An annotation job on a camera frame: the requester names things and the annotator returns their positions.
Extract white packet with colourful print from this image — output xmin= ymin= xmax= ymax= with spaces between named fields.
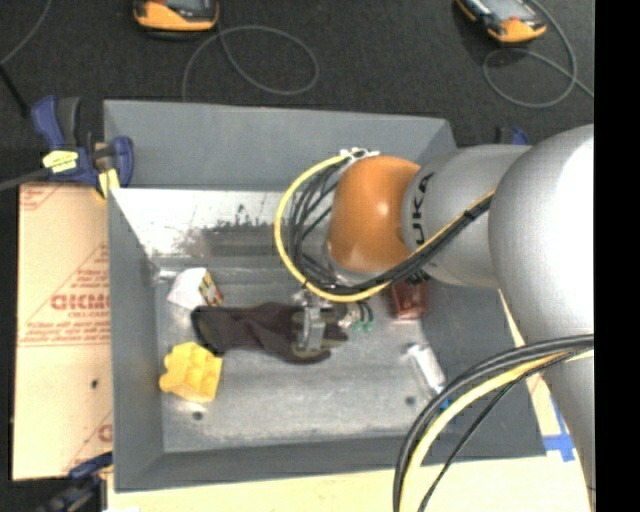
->
xmin=166 ymin=266 xmax=225 ymax=309

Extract red-brown box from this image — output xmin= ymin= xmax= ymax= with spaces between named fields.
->
xmin=388 ymin=279 xmax=431 ymax=321

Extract yellow toy block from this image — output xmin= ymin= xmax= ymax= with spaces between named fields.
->
xmin=158 ymin=341 xmax=225 ymax=403

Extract dark brown cloth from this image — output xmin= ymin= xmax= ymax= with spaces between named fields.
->
xmin=190 ymin=300 xmax=350 ymax=365

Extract grey metal bin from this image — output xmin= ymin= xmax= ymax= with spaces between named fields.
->
xmin=102 ymin=99 xmax=547 ymax=492

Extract brown cardboard board red print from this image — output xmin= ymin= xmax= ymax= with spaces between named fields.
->
xmin=10 ymin=181 xmax=116 ymax=482

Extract white tube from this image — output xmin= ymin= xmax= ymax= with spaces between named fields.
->
xmin=405 ymin=342 xmax=448 ymax=397

